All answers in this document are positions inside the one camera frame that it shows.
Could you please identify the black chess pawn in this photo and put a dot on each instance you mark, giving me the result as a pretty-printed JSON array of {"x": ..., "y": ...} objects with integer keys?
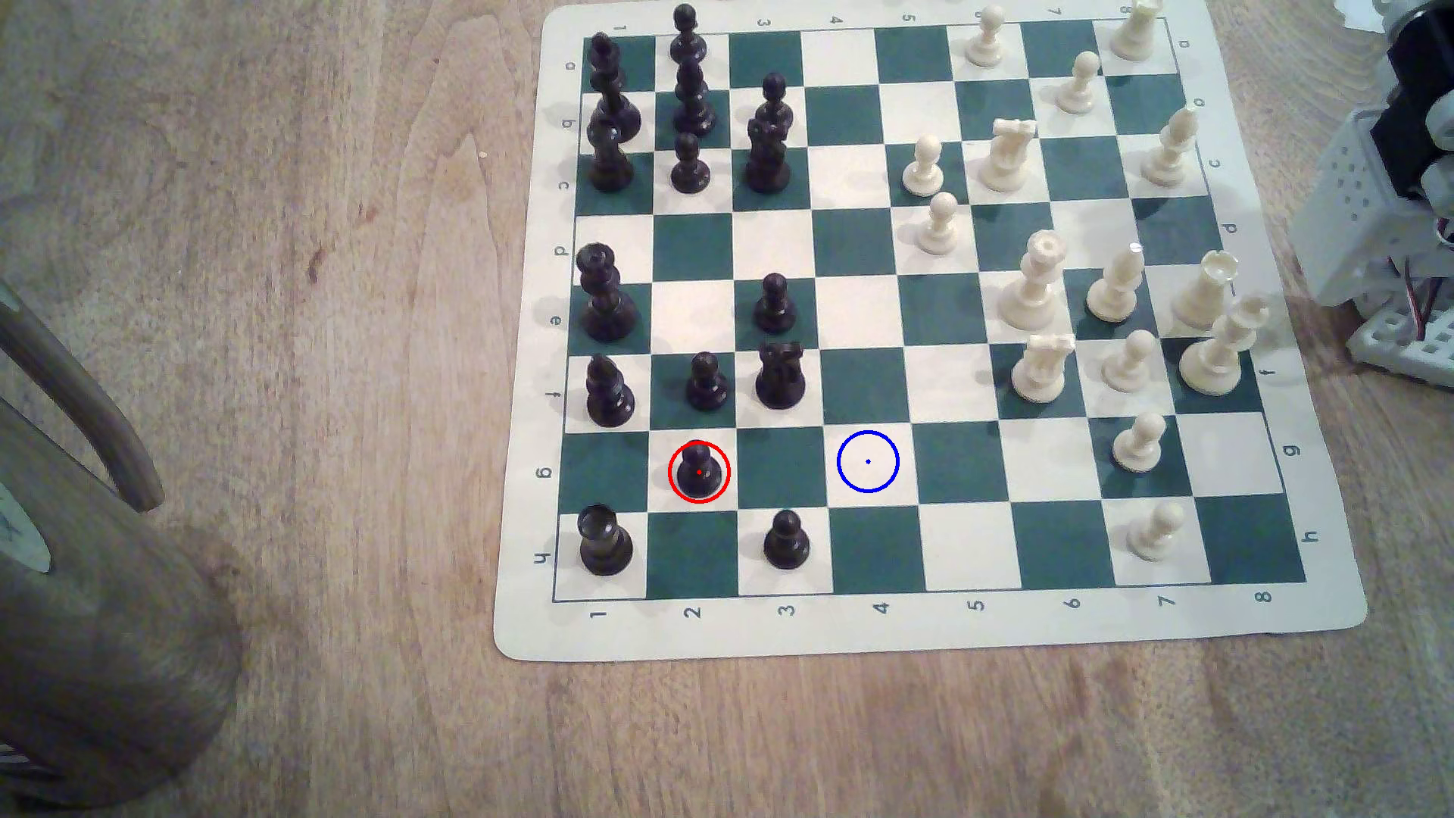
[
  {"x": 786, "y": 543},
  {"x": 775, "y": 309},
  {"x": 686, "y": 40},
  {"x": 690, "y": 170},
  {"x": 775, "y": 105},
  {"x": 697, "y": 468},
  {"x": 707, "y": 386}
]

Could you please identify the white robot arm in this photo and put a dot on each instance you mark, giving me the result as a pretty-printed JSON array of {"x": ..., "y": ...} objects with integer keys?
[{"x": 1352, "y": 193}]

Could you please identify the black chess knight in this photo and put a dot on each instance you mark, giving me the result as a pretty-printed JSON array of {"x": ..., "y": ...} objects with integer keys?
[
  {"x": 768, "y": 159},
  {"x": 780, "y": 381}
]

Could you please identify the black chess bishop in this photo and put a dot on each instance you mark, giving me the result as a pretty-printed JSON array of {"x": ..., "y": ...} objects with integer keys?
[{"x": 609, "y": 398}]

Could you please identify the tall black chess piece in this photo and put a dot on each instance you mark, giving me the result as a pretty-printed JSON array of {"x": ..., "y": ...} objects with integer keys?
[
  {"x": 693, "y": 102},
  {"x": 610, "y": 165},
  {"x": 615, "y": 111},
  {"x": 606, "y": 301},
  {"x": 602, "y": 59}
]

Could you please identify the black chess rook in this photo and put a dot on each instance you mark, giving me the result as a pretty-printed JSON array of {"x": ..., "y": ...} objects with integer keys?
[{"x": 604, "y": 543}]

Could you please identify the white chess pawn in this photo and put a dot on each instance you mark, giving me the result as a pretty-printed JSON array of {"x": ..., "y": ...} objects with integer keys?
[
  {"x": 938, "y": 227},
  {"x": 924, "y": 170},
  {"x": 1156, "y": 534},
  {"x": 986, "y": 40},
  {"x": 1139, "y": 447},
  {"x": 1079, "y": 85},
  {"x": 1129, "y": 366}
]

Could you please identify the white chess knight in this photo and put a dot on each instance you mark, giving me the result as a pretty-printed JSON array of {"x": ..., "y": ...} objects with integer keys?
[
  {"x": 1008, "y": 159},
  {"x": 1042, "y": 373}
]

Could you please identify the white chess bishop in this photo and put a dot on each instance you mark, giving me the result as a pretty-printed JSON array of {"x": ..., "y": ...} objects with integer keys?
[
  {"x": 1170, "y": 153},
  {"x": 1116, "y": 290}
]

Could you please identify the white chess rook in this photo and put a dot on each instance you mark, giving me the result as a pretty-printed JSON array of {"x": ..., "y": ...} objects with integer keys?
[
  {"x": 1136, "y": 32},
  {"x": 1205, "y": 295}
]

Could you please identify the white chess king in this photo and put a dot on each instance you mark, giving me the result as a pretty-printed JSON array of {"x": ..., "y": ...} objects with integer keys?
[{"x": 1219, "y": 352}]

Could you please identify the green and white chessboard mat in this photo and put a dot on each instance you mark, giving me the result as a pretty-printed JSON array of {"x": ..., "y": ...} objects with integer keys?
[{"x": 863, "y": 386}]

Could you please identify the white paper sheet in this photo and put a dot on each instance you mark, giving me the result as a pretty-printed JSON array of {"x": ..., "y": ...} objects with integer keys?
[{"x": 1354, "y": 11}]

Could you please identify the white grid base plate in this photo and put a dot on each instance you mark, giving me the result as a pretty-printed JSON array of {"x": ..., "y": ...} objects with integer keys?
[{"x": 1403, "y": 343}]

